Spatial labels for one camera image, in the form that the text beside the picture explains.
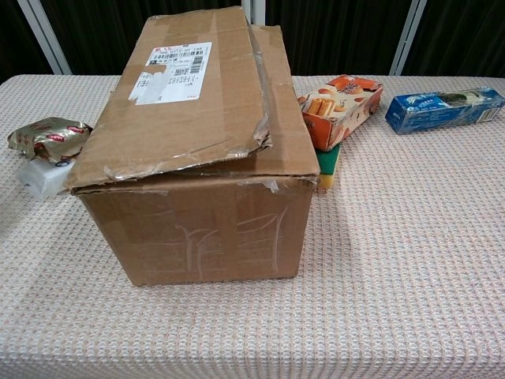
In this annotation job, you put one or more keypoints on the brown cardboard shipping box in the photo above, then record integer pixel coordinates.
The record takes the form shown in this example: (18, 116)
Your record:
(197, 221)

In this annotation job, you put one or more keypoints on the green yellow sponge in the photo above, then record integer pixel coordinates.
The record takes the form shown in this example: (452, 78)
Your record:
(329, 173)

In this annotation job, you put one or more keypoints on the orange biscuit box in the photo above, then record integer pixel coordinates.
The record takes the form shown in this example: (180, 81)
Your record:
(339, 114)

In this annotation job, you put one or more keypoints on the beige woven tablecloth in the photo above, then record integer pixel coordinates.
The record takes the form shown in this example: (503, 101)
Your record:
(375, 276)

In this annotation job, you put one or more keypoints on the blue Oreo cookie pack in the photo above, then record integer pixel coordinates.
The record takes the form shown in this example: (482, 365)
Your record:
(434, 112)

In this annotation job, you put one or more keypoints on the gold foil snack bag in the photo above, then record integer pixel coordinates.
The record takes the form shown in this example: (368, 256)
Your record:
(47, 138)

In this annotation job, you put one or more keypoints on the clear white plastic packet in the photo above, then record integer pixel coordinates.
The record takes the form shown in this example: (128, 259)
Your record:
(39, 179)

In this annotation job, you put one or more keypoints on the white metal frame post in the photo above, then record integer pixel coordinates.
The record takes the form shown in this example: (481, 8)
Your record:
(47, 39)
(253, 12)
(406, 39)

